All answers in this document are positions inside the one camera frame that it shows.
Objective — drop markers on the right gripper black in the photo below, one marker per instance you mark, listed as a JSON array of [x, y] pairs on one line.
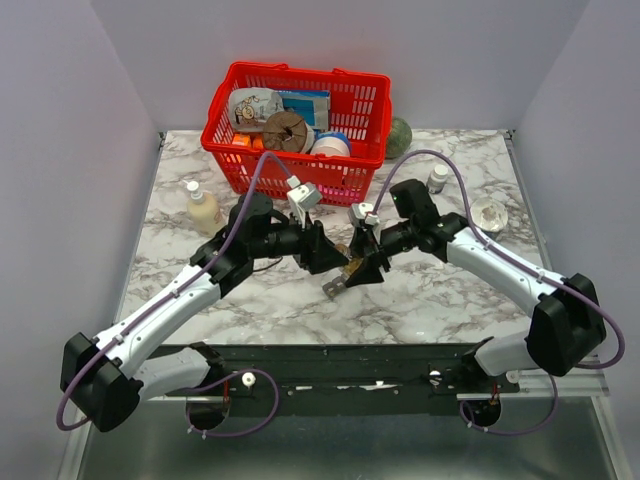
[[363, 244]]

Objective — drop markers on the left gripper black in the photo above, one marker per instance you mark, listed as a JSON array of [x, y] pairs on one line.
[[317, 253]]

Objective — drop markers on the clear jar of yellow pills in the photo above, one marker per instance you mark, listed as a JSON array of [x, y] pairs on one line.
[[352, 266]]

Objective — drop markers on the clear jar lid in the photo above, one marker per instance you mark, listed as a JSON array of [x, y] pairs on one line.
[[344, 249]]

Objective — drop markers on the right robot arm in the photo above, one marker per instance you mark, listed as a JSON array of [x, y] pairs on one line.
[[565, 325]]

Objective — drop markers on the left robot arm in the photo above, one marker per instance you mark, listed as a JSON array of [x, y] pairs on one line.
[[98, 373]]

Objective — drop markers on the white cap pill bottle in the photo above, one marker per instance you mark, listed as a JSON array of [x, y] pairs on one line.
[[437, 178]]

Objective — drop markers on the white blue round tub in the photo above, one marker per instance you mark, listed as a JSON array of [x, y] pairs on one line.
[[330, 144]]

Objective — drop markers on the green watermelon ball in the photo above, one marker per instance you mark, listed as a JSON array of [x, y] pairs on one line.
[[399, 139]]

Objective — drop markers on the grey cup with white contents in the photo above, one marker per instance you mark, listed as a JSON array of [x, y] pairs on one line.
[[489, 215]]

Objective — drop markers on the brown twine roll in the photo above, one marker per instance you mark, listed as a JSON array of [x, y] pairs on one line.
[[287, 132]]

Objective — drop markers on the cream pump lotion bottle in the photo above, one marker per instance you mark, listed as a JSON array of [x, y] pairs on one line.
[[204, 210]]

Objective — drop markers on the orange small package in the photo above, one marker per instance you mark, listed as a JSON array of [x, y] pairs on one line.
[[249, 140]]

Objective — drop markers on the blue white carton box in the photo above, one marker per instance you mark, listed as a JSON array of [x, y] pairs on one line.
[[312, 105]]

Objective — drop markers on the red plastic shopping basket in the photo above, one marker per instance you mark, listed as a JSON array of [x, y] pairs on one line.
[[360, 109]]

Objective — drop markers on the white printed snack pouch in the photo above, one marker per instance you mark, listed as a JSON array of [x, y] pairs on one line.
[[250, 108]]

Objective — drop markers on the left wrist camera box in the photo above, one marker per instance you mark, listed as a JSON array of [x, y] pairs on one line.
[[302, 198]]

